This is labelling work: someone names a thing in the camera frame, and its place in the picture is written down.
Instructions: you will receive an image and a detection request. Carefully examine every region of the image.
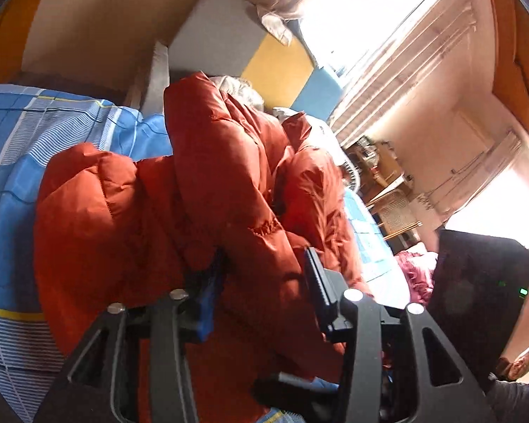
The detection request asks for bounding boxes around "white bed side board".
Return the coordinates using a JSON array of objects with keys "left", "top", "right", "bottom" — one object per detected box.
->
[{"left": 126, "top": 39, "right": 171, "bottom": 112}]

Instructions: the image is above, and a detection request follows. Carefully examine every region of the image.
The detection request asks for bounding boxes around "orange down jacket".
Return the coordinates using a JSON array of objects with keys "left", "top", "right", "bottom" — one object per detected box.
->
[{"left": 33, "top": 71, "right": 373, "bottom": 423}]

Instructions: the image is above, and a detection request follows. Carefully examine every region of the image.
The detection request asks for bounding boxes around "yellow headboard panel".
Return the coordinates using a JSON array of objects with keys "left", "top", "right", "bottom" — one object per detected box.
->
[{"left": 240, "top": 33, "right": 317, "bottom": 112}]

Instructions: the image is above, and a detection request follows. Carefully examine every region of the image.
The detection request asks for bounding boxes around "bright window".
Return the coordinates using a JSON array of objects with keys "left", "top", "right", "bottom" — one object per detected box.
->
[
  {"left": 443, "top": 156, "right": 529, "bottom": 250},
  {"left": 299, "top": 0, "right": 442, "bottom": 72}
]

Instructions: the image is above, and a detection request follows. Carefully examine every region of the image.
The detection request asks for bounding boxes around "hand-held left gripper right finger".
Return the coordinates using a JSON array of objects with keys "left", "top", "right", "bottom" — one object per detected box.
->
[{"left": 302, "top": 247, "right": 499, "bottom": 423}]

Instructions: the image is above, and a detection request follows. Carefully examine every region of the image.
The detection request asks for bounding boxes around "blue headboard panel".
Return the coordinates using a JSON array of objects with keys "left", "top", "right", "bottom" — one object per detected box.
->
[{"left": 290, "top": 65, "right": 345, "bottom": 123}]

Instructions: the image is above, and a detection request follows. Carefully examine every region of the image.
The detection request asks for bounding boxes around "grey headboard panel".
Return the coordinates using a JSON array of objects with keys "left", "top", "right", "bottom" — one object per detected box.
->
[{"left": 168, "top": 0, "right": 275, "bottom": 76}]

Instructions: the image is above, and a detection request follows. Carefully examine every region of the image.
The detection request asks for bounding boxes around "orange wooden cabinet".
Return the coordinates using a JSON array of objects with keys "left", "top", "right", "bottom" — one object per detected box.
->
[{"left": 482, "top": 0, "right": 529, "bottom": 136}]

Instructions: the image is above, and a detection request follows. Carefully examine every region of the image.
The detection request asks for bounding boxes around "person's right forearm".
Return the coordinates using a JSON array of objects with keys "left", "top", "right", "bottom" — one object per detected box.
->
[{"left": 485, "top": 376, "right": 529, "bottom": 423}]

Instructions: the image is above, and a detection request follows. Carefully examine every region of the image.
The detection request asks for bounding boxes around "blue plaid bedsheet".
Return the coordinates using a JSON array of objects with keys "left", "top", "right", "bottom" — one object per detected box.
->
[{"left": 0, "top": 83, "right": 413, "bottom": 423}]

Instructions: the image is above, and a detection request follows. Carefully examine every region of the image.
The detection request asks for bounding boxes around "white fan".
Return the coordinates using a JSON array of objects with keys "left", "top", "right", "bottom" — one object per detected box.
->
[{"left": 339, "top": 162, "right": 363, "bottom": 191}]

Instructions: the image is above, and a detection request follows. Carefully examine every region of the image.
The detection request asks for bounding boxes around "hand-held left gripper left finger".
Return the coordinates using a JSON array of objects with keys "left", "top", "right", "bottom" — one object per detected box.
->
[{"left": 33, "top": 249, "right": 225, "bottom": 423}]

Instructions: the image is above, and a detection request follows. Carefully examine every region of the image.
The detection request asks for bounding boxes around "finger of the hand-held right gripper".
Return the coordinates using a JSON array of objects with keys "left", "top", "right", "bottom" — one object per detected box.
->
[{"left": 252, "top": 372, "right": 342, "bottom": 408}]

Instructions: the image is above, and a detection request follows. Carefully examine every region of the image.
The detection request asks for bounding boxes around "person's right hand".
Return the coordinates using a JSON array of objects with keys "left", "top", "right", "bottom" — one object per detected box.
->
[{"left": 496, "top": 347, "right": 529, "bottom": 382}]

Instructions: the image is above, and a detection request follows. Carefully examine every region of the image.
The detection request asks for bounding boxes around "sheer pleated curtain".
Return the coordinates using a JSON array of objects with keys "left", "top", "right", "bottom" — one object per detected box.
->
[{"left": 255, "top": 0, "right": 478, "bottom": 146}]

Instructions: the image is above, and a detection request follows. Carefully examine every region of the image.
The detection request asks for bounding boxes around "white pillow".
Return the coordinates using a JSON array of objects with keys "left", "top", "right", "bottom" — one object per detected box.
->
[{"left": 271, "top": 106, "right": 350, "bottom": 156}]

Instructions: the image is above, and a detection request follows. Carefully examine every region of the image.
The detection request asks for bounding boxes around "orange wooden wardrobe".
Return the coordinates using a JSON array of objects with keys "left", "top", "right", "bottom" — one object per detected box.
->
[{"left": 0, "top": 0, "right": 59, "bottom": 85}]

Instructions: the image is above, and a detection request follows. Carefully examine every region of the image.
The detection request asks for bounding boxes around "maroon cloth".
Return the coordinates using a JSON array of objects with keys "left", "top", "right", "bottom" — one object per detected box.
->
[{"left": 394, "top": 247, "right": 440, "bottom": 306}]

